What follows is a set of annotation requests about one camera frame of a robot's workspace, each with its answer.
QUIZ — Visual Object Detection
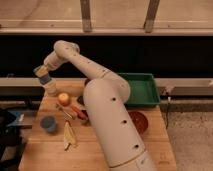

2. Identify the green plastic tray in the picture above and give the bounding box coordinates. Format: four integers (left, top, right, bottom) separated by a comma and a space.
120, 73, 160, 108

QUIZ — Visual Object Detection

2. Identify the blue sponge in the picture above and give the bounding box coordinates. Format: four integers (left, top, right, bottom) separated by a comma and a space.
39, 74, 51, 85

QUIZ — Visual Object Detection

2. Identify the black rectangular block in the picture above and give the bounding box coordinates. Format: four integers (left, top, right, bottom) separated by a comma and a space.
77, 96, 84, 105

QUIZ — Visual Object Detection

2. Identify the metal spoon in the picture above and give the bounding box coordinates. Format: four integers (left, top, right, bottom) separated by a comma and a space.
55, 103, 76, 120

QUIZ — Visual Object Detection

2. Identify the red handled tool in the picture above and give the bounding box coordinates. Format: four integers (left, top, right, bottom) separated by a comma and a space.
71, 105, 84, 119

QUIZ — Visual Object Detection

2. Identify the small brown cup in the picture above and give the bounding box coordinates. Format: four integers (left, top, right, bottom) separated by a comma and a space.
81, 110, 90, 126

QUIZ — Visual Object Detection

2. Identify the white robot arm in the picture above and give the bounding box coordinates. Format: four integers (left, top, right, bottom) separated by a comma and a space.
34, 40, 157, 171

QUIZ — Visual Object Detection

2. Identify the blue cup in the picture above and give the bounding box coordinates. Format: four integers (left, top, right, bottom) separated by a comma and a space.
40, 116, 56, 133

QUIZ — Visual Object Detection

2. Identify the white paper cup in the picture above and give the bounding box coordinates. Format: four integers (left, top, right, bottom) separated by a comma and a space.
44, 82, 58, 97

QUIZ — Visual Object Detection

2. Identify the apple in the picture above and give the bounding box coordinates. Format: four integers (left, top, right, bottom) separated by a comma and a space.
58, 93, 70, 106

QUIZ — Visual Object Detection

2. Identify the orange red bowl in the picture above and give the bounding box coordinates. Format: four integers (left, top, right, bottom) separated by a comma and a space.
129, 111, 148, 135

